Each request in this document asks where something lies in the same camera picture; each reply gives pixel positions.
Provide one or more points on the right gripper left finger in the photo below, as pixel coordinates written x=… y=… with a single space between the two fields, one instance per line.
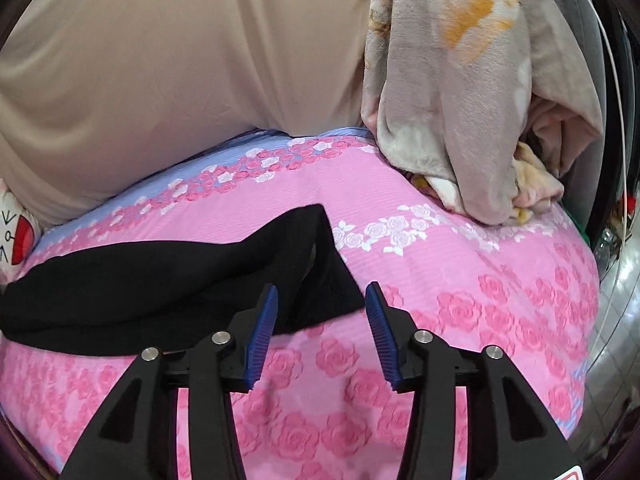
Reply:
x=133 y=434

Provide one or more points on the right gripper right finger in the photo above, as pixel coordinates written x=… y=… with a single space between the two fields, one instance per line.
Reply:
x=511 y=434

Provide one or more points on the black pants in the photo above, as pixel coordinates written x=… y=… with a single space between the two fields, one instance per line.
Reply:
x=116 y=300

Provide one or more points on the pink rose bed sheet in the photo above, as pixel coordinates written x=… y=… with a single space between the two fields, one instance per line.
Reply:
x=322 y=409

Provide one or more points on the white cat face pillow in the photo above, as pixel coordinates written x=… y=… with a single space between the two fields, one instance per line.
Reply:
x=19 y=234

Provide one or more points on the grey floral fleece blanket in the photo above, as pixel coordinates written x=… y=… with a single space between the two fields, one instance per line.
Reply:
x=486 y=103

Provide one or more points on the beige cushioned headboard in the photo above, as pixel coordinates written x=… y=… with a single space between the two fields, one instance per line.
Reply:
x=97 y=95

